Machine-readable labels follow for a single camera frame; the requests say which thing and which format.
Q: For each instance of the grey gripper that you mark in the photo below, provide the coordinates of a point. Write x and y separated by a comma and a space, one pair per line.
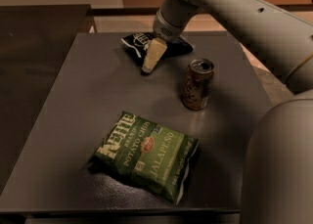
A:
165, 29

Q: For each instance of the blue chip bag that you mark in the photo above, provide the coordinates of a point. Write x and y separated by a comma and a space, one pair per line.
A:
137, 45

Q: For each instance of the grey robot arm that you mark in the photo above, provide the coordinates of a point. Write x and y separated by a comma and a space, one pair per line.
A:
278, 174

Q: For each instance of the green jalapeno chip bag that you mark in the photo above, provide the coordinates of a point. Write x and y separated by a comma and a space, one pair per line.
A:
147, 155

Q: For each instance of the opened drink can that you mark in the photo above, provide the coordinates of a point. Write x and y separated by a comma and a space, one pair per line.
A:
200, 75

